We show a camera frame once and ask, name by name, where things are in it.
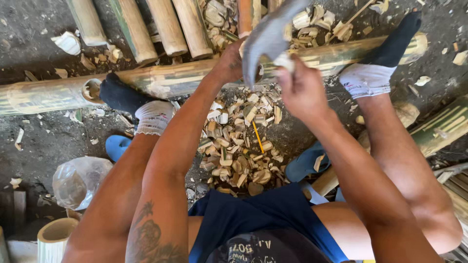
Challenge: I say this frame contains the person's right hand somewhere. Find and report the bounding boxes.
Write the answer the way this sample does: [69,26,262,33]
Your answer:
[274,54,336,125]

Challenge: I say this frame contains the person's left hand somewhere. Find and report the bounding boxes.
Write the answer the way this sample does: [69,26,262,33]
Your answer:
[210,37,264,88]

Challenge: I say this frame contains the grey curved chopping knife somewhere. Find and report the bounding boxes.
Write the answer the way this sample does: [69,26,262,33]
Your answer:
[241,0,311,90]

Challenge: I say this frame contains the long green-streaked bamboo pole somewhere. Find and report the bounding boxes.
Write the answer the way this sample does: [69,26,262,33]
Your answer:
[0,32,428,117]

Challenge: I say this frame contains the heap of curled bamboo shavings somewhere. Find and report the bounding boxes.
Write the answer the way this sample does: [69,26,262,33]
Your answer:
[199,0,353,55]

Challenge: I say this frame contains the orange-brown bamboo pole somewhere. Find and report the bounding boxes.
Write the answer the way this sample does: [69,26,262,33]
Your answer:
[237,0,262,39]

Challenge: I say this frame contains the yellow pencil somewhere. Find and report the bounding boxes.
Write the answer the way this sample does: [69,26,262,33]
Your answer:
[252,121,265,155]

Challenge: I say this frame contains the thin bamboo stick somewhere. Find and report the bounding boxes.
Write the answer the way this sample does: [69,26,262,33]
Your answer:
[327,0,376,41]

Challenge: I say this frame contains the heap of bamboo chips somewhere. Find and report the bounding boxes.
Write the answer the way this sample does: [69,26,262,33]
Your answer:
[197,85,287,197]

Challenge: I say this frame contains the person's right navy white sock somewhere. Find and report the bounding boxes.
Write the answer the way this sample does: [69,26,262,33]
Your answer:
[339,10,423,100]

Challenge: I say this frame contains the person's navy white sock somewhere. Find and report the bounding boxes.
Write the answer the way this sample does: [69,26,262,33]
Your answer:
[339,10,423,100]
[99,72,175,137]

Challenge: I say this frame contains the blue rubber sandal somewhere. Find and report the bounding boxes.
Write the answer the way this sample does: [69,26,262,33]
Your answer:
[284,141,331,183]
[105,135,133,163]

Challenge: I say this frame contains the pale bamboo pole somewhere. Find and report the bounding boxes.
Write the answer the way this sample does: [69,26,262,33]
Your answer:
[172,0,214,60]
[146,0,189,57]
[66,0,108,47]

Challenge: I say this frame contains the short pale bamboo piece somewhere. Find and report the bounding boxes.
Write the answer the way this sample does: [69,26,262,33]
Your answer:
[311,166,340,198]

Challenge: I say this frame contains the person's left navy white sock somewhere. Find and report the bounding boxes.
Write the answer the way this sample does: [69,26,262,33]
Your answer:
[99,72,175,137]

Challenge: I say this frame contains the blue shorts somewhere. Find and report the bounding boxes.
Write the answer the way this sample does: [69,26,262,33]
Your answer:
[188,183,350,263]

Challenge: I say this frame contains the person's right leg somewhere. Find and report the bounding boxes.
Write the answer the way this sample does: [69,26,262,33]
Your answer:
[312,93,463,261]

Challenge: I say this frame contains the person's leg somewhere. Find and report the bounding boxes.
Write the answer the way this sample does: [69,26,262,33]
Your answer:
[61,132,161,263]
[312,93,463,261]

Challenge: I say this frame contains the green-edged bamboo pole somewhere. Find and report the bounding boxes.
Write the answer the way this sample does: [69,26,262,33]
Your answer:
[108,0,159,65]

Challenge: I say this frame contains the thick green striped bamboo pole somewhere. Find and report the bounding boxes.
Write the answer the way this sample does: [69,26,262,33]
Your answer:
[409,94,468,158]

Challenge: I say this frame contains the dark printed shirt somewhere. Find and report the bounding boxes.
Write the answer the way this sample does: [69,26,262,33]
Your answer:
[216,228,332,263]

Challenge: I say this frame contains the person's left leg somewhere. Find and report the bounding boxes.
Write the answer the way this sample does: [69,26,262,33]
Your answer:
[61,132,161,263]

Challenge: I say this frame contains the clear plastic bag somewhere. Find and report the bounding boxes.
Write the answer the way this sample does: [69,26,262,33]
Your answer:
[52,156,114,211]

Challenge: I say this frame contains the short hollow bamboo section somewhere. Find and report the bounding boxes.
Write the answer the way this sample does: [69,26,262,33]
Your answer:
[37,217,79,263]

